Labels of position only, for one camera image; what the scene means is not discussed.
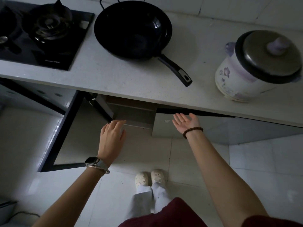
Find person's right hand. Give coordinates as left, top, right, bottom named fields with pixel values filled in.
left=172, top=113, right=201, bottom=135

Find person's left hand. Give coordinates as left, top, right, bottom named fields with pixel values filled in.
left=97, top=120, right=127, bottom=166

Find person's left forearm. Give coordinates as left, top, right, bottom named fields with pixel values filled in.
left=32, top=160, right=112, bottom=227

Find person's right forearm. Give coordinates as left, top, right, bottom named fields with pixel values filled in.
left=185, top=129, right=269, bottom=227

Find grey inner cabinet box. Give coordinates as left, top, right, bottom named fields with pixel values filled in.
left=104, top=95, right=157, bottom=130

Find smartwatch with grey band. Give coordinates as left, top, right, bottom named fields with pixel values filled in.
left=85, top=157, right=110, bottom=171

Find silver bangle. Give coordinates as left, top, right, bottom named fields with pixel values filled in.
left=86, top=164, right=111, bottom=175

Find white left shoe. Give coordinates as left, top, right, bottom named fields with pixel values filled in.
left=135, top=172, right=152, bottom=187

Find white shoe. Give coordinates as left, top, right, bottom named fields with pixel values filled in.
left=135, top=172, right=152, bottom=187
left=151, top=169, right=166, bottom=186

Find white floral electric cooker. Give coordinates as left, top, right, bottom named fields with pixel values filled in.
left=215, top=42, right=302, bottom=102

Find white right shoe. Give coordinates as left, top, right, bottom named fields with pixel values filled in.
left=151, top=169, right=166, bottom=186

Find white trousers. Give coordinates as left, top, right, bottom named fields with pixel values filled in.
left=126, top=182, right=172, bottom=221

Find dark cooker lid with knob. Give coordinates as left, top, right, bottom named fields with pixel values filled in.
left=235, top=30, right=303, bottom=84

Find dark red garment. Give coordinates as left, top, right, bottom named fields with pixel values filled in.
left=118, top=197, right=303, bottom=227

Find grey cabinet front panel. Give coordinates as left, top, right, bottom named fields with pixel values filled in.
left=0, top=78, right=79, bottom=116

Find black glass gas stove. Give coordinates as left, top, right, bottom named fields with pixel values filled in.
left=0, top=0, right=95, bottom=71

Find black cast iron burner grate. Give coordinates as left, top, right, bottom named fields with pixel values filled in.
left=22, top=0, right=74, bottom=43

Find brown bead bracelet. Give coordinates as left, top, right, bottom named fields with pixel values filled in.
left=182, top=127, right=204, bottom=139

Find grey cabinet door dark frame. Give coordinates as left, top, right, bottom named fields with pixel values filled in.
left=37, top=90, right=114, bottom=173

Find black wok with handle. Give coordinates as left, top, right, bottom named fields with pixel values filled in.
left=94, top=0, right=193, bottom=87

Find dark cable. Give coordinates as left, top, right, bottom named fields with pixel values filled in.
left=9, top=211, right=41, bottom=221

